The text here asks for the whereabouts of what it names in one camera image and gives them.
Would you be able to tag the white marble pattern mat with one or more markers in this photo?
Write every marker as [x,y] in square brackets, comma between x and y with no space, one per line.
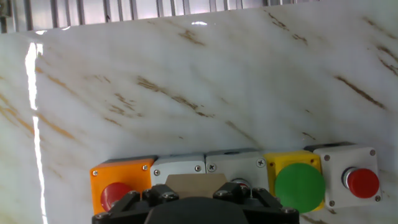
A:
[186,77]

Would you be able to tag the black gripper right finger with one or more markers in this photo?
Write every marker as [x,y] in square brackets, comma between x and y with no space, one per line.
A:
[264,202]

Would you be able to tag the yellow box green mushroom button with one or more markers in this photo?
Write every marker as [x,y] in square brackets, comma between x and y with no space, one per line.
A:
[298,186]

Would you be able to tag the small tan wooden block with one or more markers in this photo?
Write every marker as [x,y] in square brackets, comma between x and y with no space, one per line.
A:
[196,185]

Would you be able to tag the grey box green button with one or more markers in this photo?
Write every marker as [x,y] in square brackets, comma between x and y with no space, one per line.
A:
[177,166]

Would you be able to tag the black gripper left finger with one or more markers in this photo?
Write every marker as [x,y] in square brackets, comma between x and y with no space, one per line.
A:
[130,202]

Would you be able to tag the grey box small red button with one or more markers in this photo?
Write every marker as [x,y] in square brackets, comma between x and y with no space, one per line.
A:
[236,165]

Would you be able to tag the grey box large red button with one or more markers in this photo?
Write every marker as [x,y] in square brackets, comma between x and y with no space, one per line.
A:
[357,182]

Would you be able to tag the orange box red button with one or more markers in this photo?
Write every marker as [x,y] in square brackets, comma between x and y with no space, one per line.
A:
[124,172]

